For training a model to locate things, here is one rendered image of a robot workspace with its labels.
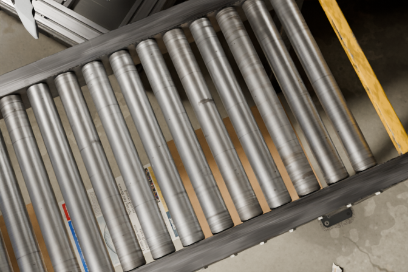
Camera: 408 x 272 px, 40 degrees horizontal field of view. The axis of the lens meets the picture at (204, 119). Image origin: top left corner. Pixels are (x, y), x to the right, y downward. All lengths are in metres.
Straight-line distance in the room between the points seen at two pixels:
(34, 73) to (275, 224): 0.61
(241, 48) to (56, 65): 0.41
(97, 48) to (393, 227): 1.21
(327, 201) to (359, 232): 0.84
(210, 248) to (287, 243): 0.83
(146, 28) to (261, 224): 0.50
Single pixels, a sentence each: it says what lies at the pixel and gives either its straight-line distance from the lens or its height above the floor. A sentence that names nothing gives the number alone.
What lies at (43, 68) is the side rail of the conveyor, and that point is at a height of 0.80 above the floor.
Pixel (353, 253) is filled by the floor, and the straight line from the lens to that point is 1.99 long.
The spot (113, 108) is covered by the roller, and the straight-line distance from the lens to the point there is 1.22.
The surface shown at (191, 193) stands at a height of 0.00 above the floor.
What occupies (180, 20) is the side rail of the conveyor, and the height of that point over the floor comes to 0.80.
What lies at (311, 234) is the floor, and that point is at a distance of 1.96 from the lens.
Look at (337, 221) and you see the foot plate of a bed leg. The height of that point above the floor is 0.00.
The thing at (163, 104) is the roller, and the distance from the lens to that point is 1.20.
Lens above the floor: 1.94
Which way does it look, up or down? 75 degrees down
